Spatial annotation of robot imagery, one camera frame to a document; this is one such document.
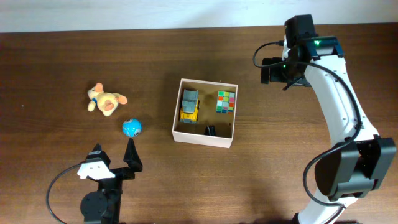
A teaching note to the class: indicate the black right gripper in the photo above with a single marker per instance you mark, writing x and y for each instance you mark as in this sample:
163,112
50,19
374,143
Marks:
275,75

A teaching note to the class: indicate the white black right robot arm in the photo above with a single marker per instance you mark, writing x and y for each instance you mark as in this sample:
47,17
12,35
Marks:
359,158

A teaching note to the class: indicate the yellow grey toy truck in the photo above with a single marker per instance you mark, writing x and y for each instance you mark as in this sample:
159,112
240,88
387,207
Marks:
189,107

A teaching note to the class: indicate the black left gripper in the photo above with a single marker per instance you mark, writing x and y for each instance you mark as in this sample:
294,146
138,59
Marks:
134,162

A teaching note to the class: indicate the black round cap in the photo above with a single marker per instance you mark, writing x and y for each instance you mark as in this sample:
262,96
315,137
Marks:
210,130

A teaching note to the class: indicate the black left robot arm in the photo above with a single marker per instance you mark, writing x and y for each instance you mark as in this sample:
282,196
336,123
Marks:
103,205

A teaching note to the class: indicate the yellow plush toy animal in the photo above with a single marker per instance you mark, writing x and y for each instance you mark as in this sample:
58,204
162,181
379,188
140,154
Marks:
106,102

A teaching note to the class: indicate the white cardboard box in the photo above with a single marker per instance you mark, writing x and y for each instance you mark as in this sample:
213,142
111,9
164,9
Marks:
207,115

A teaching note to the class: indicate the multicoloured puzzle cube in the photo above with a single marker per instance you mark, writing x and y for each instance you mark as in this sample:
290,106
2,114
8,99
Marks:
225,102

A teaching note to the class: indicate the blue toy ball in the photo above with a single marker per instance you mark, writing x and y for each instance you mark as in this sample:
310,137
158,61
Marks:
132,127

